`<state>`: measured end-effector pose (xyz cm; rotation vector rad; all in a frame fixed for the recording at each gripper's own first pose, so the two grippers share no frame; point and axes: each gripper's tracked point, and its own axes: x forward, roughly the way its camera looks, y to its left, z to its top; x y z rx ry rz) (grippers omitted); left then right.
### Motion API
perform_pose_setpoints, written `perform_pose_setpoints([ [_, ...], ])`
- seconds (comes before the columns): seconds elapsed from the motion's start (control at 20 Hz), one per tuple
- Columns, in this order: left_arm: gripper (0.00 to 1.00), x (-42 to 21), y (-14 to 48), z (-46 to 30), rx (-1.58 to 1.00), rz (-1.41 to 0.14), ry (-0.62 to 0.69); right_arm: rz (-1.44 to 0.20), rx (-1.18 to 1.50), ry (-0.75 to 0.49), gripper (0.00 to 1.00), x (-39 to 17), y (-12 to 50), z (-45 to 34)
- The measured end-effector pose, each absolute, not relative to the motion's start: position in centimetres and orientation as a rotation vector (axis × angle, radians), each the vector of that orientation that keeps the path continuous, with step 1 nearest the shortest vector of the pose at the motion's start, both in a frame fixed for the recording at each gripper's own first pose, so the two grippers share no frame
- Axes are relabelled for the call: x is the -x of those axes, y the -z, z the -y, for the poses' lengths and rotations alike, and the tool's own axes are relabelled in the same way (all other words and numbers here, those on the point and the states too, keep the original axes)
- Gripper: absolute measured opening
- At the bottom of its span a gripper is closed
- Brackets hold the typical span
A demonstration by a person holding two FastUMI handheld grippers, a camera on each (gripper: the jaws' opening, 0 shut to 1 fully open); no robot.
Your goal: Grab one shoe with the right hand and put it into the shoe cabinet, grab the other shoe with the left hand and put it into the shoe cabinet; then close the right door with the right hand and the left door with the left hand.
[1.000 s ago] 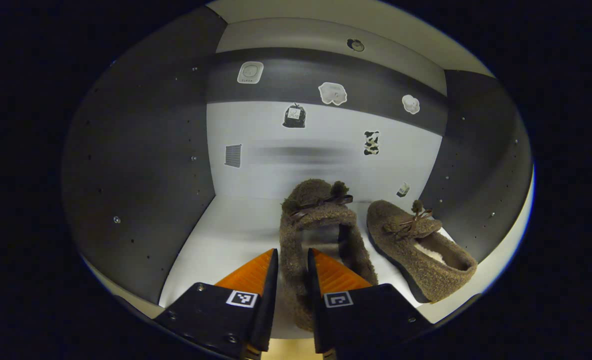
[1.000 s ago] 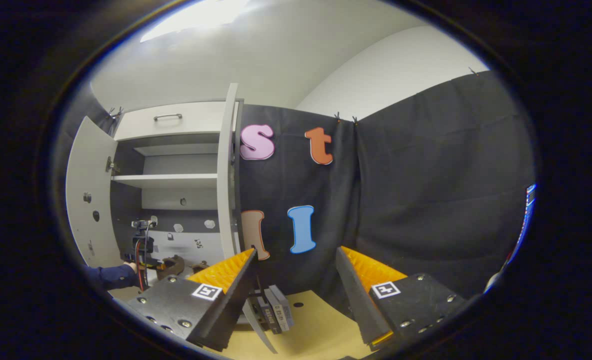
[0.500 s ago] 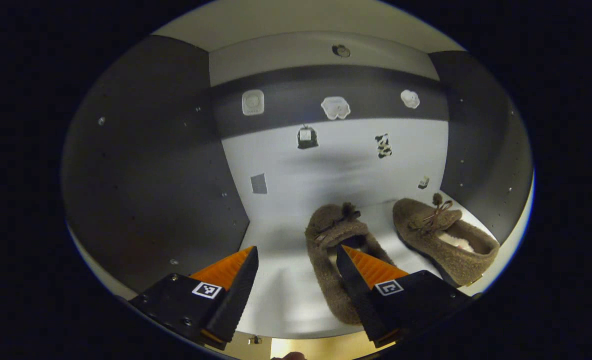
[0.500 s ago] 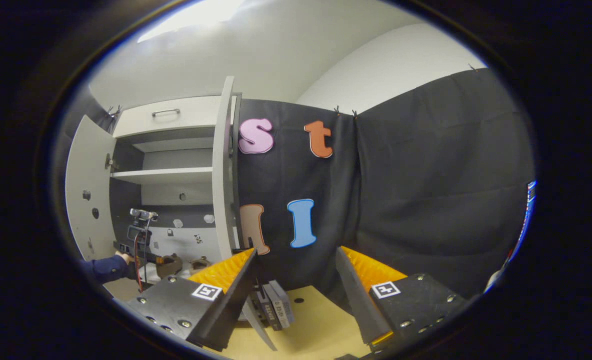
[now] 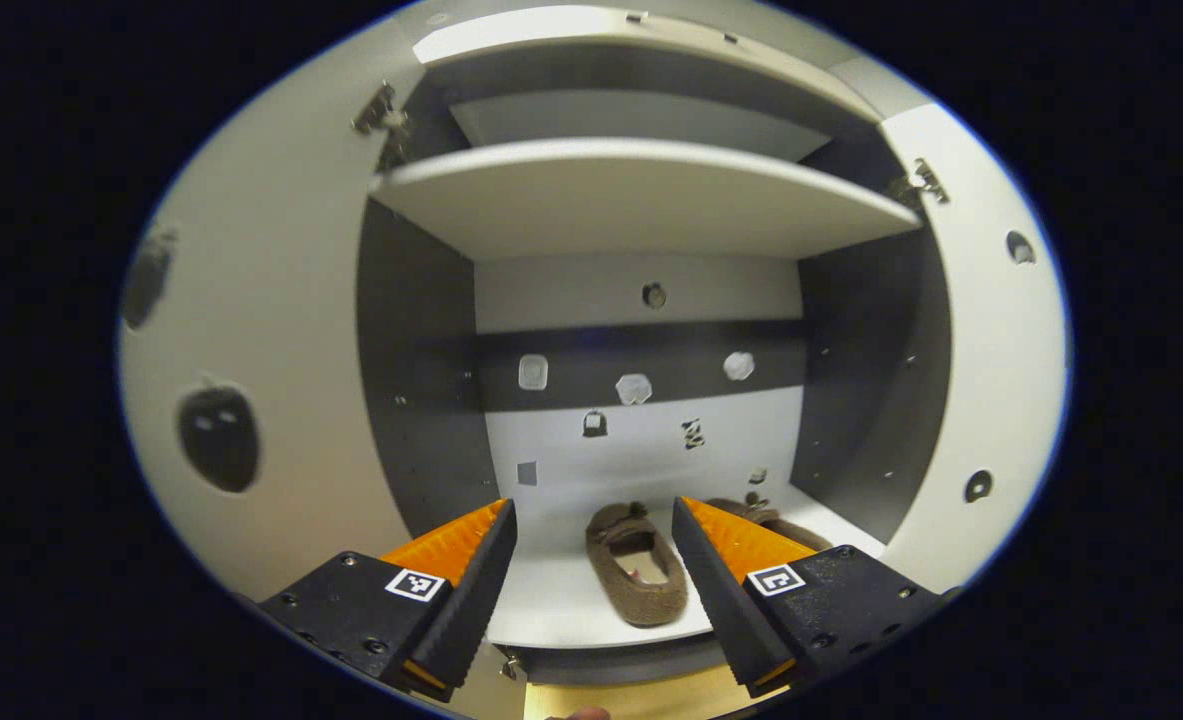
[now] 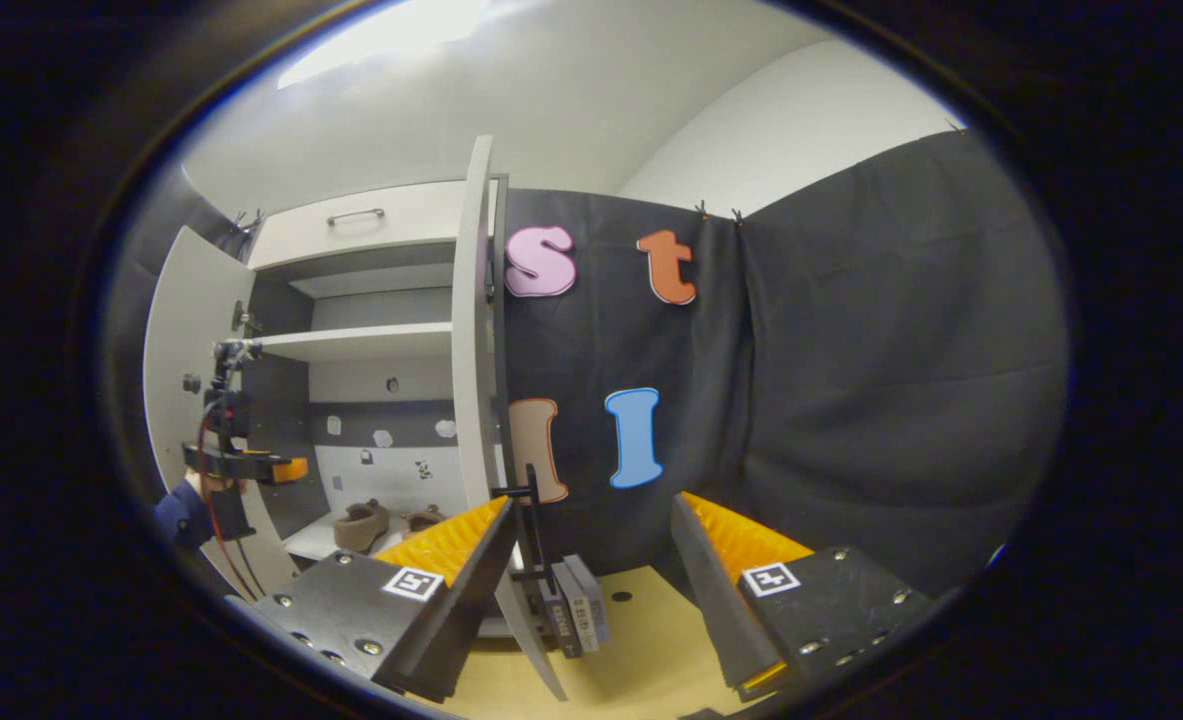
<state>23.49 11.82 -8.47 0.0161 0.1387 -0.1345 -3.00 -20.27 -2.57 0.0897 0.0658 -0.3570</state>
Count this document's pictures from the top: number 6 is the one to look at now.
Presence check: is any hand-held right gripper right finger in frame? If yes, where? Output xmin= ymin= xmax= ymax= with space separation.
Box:
xmin=671 ymin=490 xmax=937 ymax=701

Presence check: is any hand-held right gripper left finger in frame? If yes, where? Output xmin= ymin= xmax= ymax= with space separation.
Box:
xmin=251 ymin=497 xmax=520 ymax=703

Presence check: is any white shoe cabinet door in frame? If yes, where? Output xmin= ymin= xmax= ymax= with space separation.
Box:
xmin=451 ymin=135 xmax=570 ymax=701
xmin=141 ymin=225 xmax=302 ymax=601

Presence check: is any white grey shoe cabinet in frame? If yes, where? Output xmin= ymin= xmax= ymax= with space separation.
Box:
xmin=241 ymin=175 xmax=510 ymax=601

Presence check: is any white cabinet drawer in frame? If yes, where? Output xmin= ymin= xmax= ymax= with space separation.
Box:
xmin=248 ymin=180 xmax=467 ymax=271

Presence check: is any black labelled box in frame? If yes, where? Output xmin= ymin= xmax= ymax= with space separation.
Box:
xmin=539 ymin=575 xmax=584 ymax=659

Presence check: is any black metal stand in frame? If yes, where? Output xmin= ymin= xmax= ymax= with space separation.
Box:
xmin=491 ymin=463 xmax=557 ymax=641

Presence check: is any grey labelled box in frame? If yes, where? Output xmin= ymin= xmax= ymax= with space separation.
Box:
xmin=554 ymin=555 xmax=612 ymax=651

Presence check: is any ceiling light panel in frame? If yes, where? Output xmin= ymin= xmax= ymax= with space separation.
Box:
xmin=276 ymin=0 xmax=492 ymax=91

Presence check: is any red cable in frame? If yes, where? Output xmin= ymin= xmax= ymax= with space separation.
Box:
xmin=196 ymin=415 xmax=257 ymax=599

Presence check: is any black cable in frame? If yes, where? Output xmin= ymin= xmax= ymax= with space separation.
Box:
xmin=236 ymin=540 xmax=272 ymax=601

